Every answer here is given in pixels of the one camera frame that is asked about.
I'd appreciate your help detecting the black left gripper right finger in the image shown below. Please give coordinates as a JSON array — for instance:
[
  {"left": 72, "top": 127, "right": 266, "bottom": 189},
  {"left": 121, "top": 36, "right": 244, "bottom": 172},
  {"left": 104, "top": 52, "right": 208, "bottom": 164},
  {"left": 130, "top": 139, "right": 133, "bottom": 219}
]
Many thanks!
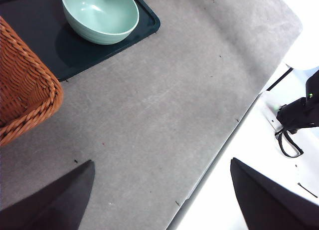
[{"left": 230, "top": 157, "right": 319, "bottom": 230}]

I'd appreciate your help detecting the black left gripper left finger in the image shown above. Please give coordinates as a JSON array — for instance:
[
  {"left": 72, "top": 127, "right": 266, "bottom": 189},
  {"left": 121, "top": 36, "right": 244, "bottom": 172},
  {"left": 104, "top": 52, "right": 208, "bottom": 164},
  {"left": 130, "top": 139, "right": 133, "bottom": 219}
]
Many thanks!
[{"left": 0, "top": 159, "right": 96, "bottom": 230}]

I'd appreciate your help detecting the teal ceramic bowl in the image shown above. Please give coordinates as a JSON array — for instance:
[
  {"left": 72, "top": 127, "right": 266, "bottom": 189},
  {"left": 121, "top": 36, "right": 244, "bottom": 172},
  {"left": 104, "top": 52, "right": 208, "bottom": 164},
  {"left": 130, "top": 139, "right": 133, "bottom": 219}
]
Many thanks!
[{"left": 61, "top": 0, "right": 140, "bottom": 45}]

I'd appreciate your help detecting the brown wicker basket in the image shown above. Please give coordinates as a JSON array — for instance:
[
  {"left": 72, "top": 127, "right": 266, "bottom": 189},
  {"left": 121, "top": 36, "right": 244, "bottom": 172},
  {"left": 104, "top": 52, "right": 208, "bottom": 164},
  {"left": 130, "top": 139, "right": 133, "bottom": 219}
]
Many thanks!
[{"left": 0, "top": 15, "right": 64, "bottom": 147}]

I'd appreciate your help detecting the dark green rectangular tray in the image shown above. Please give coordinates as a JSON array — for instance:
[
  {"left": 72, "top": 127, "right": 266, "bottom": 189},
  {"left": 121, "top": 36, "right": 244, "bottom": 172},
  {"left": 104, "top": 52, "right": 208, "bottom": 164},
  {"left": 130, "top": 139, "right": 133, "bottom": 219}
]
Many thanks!
[{"left": 0, "top": 0, "right": 161, "bottom": 82}]

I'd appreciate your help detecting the black base cable loop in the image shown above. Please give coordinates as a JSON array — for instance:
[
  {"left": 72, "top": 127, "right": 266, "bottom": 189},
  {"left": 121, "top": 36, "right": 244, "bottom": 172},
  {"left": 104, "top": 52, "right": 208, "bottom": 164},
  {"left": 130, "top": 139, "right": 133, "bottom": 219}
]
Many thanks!
[{"left": 274, "top": 127, "right": 304, "bottom": 158}]

